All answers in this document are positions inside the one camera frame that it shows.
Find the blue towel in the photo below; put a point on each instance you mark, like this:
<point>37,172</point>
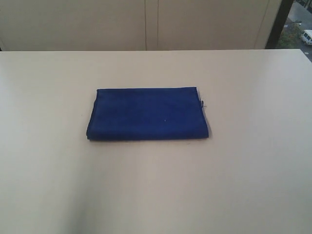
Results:
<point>136,114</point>

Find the white van outside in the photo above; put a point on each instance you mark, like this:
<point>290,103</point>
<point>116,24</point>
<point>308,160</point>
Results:
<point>306,37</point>

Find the black window frame post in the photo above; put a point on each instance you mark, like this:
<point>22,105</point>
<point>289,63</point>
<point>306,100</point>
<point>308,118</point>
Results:
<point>278,24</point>

